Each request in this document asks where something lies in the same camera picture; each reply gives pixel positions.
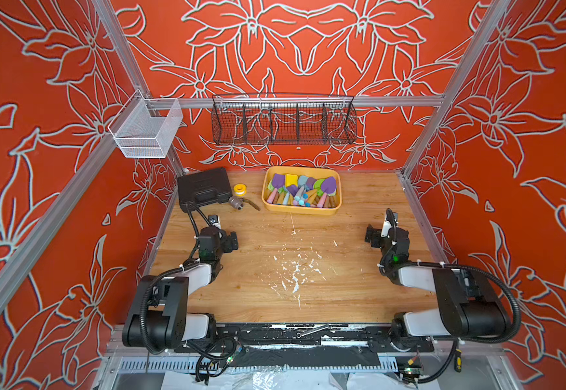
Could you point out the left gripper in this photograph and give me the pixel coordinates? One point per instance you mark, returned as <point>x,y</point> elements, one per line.
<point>228,243</point>

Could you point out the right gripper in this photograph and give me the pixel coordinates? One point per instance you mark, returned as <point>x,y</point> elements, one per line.
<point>376,234</point>

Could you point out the yellow shovel purple handle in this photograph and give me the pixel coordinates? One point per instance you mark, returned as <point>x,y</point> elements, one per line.
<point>291,187</point>

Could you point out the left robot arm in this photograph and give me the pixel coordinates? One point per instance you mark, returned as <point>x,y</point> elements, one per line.
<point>158,318</point>

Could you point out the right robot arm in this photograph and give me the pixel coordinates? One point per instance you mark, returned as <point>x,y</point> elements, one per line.
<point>472,304</point>

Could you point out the yellow plastic storage box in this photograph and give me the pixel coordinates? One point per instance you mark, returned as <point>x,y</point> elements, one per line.
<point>308,205</point>

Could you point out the light blue shovel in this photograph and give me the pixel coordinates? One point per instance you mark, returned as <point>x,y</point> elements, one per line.
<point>302,186</point>

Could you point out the metal valve fitting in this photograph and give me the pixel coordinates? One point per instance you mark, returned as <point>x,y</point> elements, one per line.
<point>238,203</point>

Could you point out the yellow tape roll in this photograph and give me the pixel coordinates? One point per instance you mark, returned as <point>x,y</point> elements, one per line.
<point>240,190</point>

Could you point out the black plastic tool case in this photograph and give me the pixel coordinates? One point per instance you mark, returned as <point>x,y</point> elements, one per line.
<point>203,189</point>

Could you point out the purple pointed shovel pink handle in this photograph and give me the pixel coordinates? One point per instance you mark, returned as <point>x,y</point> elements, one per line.
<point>276,187</point>

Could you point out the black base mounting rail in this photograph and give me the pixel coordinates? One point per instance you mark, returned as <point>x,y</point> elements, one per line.
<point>376,337</point>

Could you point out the white cable duct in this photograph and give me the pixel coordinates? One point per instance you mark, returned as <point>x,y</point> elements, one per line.
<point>188,364</point>

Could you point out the black wire wall basket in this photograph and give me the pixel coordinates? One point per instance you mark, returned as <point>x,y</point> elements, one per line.
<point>283,120</point>

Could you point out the white mesh wall basket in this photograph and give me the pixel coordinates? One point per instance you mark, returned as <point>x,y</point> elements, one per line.
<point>145,128</point>

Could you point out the yellow handled screwdriver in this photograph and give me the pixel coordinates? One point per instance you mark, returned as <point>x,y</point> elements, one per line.
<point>458,361</point>

